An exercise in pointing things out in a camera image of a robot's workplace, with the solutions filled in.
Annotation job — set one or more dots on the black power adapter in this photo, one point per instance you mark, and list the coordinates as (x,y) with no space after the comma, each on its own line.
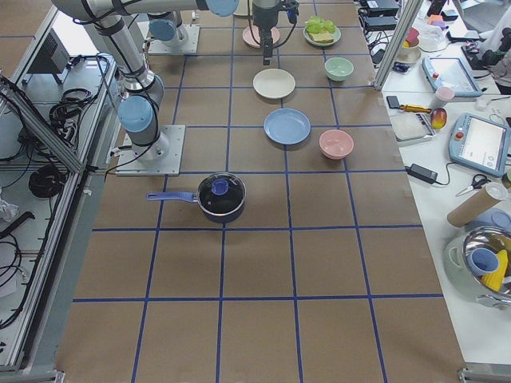
(421,173)

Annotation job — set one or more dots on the blue teach pendant far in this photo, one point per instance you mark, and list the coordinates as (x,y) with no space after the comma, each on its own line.
(451,72)

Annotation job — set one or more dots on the blue teach pendant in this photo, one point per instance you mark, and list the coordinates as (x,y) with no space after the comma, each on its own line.
(451,72)
(480,144)

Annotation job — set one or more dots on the pink bowl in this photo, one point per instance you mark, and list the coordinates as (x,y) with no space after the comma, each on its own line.
(336,144)

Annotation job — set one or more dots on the white cup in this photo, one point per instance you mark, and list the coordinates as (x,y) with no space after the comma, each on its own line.
(443,95)

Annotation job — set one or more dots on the bread slice on plate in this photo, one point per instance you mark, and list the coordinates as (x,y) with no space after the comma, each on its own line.
(321,38)

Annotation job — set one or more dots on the beige bowl with toys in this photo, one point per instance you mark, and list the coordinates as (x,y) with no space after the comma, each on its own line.
(409,52)

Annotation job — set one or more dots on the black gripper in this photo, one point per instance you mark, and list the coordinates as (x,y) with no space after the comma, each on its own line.
(263,17)

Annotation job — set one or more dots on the aluminium frame post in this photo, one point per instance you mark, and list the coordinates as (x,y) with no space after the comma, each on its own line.
(408,15)

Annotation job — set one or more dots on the black scissors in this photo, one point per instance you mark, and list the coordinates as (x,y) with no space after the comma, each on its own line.
(478,182)

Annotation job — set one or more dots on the blue plate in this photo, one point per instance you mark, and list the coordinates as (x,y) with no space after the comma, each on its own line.
(287,126)

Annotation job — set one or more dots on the cardboard tube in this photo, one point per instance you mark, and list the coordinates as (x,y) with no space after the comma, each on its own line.
(490,195)

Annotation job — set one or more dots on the dark blue saucepan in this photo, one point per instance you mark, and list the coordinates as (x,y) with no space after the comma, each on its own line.
(192,197)

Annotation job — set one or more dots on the pink plate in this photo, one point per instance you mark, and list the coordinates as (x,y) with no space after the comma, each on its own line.
(251,36)

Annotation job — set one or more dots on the cream white plate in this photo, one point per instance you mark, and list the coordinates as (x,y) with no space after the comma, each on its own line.
(273,83)

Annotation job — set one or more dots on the mint green bowl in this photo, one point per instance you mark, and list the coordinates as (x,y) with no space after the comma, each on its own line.
(338,68)

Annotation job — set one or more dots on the blue teach pendant near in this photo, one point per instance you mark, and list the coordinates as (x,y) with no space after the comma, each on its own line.
(480,144)

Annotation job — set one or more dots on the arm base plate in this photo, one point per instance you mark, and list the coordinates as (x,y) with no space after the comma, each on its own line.
(163,158)
(167,39)

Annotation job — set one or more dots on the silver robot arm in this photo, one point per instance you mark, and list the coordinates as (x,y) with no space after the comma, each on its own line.
(138,114)
(220,8)

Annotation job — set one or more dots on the steel mixing bowl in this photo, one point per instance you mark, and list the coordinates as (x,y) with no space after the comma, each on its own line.
(486,253)

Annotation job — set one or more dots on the green lettuce leaf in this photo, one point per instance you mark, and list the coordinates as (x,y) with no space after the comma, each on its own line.
(318,25)

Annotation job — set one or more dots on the green plate with food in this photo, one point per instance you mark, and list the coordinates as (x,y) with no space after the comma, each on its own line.
(336,35)

